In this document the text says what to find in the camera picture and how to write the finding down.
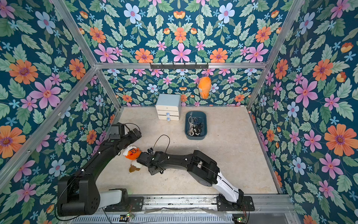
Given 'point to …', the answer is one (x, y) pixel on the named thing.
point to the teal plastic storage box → (203, 134)
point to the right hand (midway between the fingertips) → (158, 168)
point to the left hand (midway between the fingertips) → (137, 134)
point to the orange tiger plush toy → (132, 152)
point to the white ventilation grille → (154, 219)
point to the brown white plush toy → (135, 165)
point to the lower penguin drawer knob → (168, 119)
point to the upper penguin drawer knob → (168, 114)
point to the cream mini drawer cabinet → (168, 106)
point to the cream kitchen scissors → (191, 121)
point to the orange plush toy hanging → (204, 86)
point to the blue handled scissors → (197, 122)
